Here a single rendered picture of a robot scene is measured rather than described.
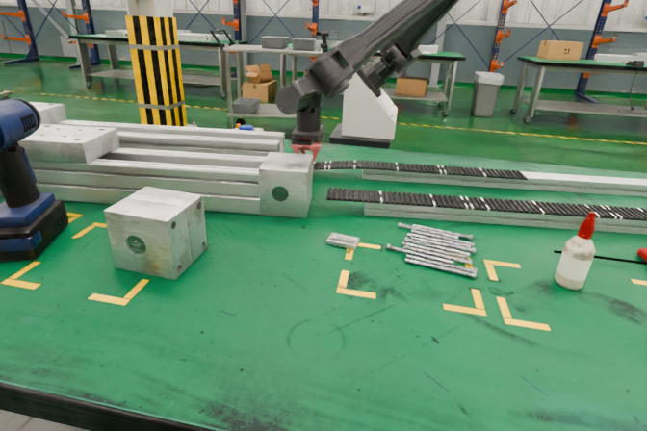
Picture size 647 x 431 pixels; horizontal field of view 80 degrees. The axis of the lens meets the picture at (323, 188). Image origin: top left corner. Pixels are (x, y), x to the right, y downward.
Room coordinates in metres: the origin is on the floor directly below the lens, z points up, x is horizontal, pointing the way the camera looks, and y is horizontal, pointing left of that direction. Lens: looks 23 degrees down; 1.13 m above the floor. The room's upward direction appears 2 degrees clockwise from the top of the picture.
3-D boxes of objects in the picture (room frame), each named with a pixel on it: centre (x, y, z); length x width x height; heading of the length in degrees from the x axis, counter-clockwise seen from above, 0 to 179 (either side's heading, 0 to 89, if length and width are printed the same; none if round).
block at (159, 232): (0.51, 0.24, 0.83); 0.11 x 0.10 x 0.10; 167
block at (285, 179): (0.71, 0.07, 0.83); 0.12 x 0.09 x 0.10; 177
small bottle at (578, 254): (0.48, -0.37, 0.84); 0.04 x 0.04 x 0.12
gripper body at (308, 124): (0.89, 0.04, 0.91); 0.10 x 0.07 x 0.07; 177
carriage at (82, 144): (0.73, 0.52, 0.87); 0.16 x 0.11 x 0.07; 87
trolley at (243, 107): (3.98, 0.57, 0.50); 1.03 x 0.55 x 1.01; 92
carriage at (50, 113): (0.93, 0.75, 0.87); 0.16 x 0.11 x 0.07; 87
